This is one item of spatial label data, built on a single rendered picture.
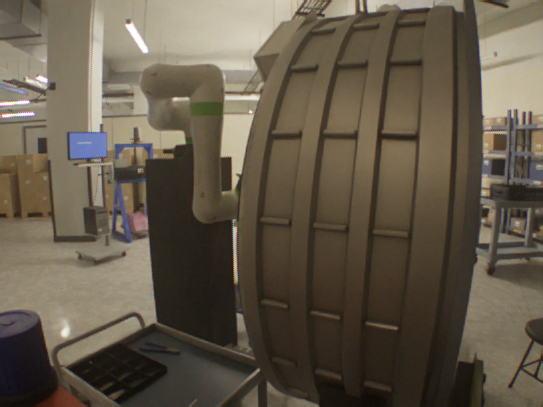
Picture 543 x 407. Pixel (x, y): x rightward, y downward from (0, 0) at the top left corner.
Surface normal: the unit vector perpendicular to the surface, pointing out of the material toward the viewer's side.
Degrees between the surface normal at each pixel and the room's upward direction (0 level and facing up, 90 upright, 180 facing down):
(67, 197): 90
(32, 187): 90
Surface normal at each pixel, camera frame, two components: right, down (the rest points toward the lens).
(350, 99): -0.43, -0.36
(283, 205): -0.48, -0.06
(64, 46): 0.18, 0.15
